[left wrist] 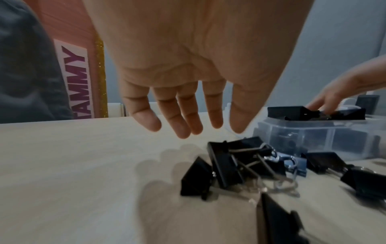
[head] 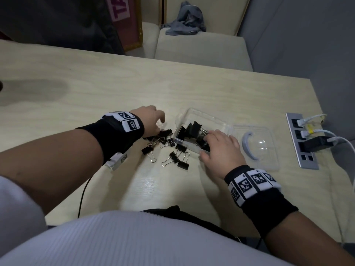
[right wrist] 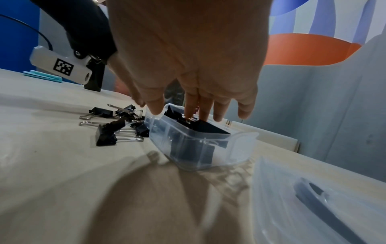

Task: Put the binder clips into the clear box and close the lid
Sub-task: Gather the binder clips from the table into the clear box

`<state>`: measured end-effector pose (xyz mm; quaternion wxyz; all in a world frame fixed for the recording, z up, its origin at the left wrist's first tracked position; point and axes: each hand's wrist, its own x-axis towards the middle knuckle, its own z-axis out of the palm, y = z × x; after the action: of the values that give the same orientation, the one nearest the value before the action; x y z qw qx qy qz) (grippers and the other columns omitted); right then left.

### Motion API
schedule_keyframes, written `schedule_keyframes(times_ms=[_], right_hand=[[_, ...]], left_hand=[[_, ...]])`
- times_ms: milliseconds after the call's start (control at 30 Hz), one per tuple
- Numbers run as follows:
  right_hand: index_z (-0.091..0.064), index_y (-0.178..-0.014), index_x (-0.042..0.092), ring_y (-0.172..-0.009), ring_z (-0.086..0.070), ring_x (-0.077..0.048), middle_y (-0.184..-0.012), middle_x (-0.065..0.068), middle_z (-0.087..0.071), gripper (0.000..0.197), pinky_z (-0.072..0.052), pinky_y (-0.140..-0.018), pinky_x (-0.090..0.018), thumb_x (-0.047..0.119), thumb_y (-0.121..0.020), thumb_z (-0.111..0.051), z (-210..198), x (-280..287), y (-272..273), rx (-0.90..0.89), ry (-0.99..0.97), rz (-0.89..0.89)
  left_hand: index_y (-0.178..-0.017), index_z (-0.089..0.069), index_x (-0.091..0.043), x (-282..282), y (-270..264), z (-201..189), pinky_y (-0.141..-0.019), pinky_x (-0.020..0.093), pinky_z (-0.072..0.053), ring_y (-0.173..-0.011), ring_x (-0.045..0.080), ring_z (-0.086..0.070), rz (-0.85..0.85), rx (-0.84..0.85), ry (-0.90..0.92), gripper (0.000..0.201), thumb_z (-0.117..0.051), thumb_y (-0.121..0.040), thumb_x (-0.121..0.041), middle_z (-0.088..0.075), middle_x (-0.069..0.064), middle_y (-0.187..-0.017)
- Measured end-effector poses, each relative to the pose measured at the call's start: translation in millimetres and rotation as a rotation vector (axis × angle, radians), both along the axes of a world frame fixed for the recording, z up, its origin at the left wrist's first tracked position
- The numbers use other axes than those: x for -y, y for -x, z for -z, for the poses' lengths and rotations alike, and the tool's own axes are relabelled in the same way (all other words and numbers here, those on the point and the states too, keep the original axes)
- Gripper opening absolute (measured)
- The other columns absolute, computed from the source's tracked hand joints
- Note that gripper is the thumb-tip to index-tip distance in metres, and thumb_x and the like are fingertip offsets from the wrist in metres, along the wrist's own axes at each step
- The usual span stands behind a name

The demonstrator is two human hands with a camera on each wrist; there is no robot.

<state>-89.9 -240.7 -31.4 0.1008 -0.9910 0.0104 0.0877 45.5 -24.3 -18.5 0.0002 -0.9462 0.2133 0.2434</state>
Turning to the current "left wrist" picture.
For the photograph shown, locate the person's right hand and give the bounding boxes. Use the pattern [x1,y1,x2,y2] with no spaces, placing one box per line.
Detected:
[304,54,386,115]

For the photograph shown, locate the person's left hand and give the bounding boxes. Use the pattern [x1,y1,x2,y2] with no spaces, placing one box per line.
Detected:
[82,0,316,139]

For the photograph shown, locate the transparent plastic box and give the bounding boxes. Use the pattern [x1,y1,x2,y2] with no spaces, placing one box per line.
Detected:
[251,113,386,161]

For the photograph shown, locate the black binder clip silver handles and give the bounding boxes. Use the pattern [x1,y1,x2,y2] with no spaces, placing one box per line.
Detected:
[267,106,322,121]

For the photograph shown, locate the pile of black binder clips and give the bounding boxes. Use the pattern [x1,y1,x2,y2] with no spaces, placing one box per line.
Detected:
[180,107,386,244]

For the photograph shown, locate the pink lettered label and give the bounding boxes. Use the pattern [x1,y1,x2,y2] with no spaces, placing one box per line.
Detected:
[53,39,95,119]

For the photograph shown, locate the red board with gold trim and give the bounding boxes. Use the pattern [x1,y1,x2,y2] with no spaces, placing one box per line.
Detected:
[23,0,109,119]

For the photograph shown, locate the dark grey fabric chair back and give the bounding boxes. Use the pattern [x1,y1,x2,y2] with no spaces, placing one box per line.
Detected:
[0,0,75,125]

